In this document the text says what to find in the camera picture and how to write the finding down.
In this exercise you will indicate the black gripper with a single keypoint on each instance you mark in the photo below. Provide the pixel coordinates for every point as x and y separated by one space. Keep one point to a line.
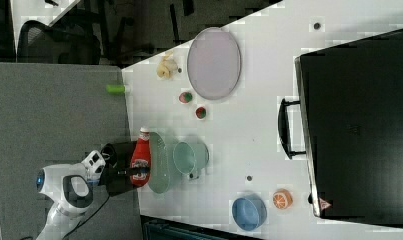
110 175

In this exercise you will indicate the red ketchup bottle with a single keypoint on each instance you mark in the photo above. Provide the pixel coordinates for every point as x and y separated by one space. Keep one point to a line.
141 158

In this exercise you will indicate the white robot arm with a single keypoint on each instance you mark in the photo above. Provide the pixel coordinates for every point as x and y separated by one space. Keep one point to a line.
70 187

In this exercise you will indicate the green strainer basket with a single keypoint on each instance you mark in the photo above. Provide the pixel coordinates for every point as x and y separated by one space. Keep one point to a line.
164 175

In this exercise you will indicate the upper black cylinder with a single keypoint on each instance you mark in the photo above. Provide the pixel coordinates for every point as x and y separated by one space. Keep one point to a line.
118 155

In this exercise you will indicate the green cup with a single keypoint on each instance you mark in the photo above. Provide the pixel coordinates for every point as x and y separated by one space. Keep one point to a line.
189 158

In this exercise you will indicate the green cylinder at table edge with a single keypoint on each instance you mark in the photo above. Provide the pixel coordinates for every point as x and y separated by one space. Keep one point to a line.
116 89

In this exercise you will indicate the strawberry toy near bottle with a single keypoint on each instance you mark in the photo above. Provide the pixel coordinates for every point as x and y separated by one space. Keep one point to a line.
200 112

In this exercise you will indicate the strawberry toy near plate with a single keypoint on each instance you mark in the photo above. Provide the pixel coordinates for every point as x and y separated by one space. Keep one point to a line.
185 97

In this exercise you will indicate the yellow banana toy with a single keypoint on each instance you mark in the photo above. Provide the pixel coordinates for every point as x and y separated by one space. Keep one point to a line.
167 66

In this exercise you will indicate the blue bowl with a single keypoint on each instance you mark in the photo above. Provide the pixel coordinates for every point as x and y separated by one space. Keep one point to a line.
249 212

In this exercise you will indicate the grey round plate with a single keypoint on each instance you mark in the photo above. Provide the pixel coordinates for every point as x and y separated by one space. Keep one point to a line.
214 63

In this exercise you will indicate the black office chair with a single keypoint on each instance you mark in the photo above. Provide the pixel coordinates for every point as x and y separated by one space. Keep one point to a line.
39 43

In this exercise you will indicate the orange slice toy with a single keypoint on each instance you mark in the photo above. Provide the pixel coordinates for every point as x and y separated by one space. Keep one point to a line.
282 199

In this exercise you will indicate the black toaster oven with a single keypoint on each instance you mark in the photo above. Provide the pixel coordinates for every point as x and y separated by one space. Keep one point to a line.
351 104

